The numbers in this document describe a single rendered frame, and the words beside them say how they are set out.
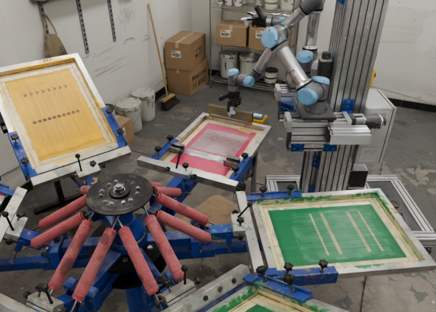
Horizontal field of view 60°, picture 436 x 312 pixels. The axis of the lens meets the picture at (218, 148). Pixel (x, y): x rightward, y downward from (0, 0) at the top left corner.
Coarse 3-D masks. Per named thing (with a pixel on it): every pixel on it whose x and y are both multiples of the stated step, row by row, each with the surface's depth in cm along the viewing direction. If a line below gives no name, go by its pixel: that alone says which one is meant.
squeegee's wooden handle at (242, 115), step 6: (210, 108) 288; (216, 108) 286; (222, 108) 283; (222, 114) 286; (234, 114) 281; (240, 114) 279; (246, 114) 277; (252, 114) 276; (246, 120) 280; (252, 120) 280
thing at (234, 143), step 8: (232, 128) 295; (224, 136) 285; (232, 136) 285; (240, 136) 285; (248, 136) 285; (224, 144) 275; (232, 144) 275; (240, 144) 275; (216, 152) 266; (224, 152) 266; (232, 152) 266; (240, 152) 266; (208, 160) 257; (200, 168) 250; (208, 168) 250; (216, 168) 250; (224, 168) 250
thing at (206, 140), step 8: (208, 128) 295; (216, 128) 295; (224, 128) 295; (200, 136) 285; (208, 136) 285; (216, 136) 285; (192, 144) 275; (200, 144) 275; (208, 144) 275; (216, 144) 275; (208, 152) 266; (176, 160) 257; (184, 160) 257; (192, 160) 257; (200, 160) 257
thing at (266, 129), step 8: (200, 120) 301; (216, 120) 305; (224, 120) 302; (192, 128) 290; (256, 128) 293; (264, 128) 290; (184, 136) 280; (264, 136) 278; (256, 144) 268; (168, 152) 262; (248, 152) 259; (160, 160) 251
